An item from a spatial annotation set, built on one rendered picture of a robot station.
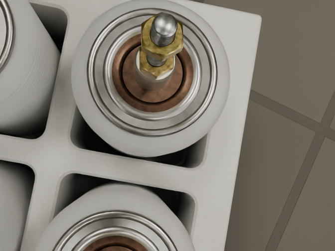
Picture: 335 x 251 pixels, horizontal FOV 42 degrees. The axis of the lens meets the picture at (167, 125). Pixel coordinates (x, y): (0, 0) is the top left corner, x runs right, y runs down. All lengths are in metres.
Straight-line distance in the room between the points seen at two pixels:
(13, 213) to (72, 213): 0.07
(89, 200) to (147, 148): 0.04
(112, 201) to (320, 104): 0.36
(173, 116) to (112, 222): 0.07
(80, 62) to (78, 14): 0.09
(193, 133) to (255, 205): 0.28
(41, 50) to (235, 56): 0.14
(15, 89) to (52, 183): 0.09
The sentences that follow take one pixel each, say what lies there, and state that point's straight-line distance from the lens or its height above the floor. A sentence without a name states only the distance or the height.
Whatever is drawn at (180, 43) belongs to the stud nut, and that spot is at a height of 0.33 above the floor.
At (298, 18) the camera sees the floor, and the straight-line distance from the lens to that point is 0.57.
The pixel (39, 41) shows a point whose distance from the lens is 0.29.
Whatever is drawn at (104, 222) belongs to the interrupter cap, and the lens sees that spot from 0.25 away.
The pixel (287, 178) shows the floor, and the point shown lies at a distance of 0.54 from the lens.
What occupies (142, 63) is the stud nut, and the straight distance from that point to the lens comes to 0.22.
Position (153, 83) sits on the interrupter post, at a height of 0.27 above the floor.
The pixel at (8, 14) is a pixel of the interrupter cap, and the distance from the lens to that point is 0.27.
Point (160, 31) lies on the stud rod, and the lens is 0.17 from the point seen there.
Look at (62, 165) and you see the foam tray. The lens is 0.33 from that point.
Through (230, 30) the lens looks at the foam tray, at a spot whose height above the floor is 0.18.
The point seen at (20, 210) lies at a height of 0.18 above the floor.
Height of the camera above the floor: 0.50
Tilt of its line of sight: 83 degrees down
